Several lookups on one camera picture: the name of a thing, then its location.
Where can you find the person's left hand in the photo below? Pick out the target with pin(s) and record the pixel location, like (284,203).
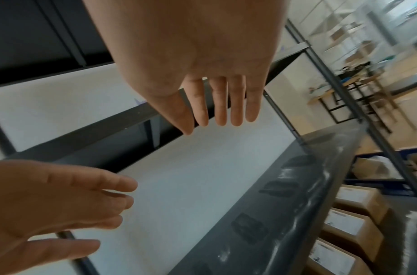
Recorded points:
(42,201)

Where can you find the person's right hand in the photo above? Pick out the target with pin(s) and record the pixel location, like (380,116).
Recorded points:
(194,40)

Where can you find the dark metal shelf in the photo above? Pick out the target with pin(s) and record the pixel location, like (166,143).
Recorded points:
(279,214)

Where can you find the group of brown cardboard boxes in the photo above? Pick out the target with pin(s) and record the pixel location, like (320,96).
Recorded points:
(351,228)

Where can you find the wooden desk with black legs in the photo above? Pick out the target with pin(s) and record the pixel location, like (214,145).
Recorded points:
(327,95)

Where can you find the black gear pile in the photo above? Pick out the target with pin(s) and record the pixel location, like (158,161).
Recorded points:
(354,71)

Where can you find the white display shelving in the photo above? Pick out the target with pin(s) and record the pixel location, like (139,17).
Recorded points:
(357,26)

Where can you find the wooden chair with grey seat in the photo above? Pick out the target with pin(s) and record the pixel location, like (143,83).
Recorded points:
(398,88)

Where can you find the blue plastic crate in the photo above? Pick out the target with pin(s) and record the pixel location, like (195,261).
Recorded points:
(374,166)

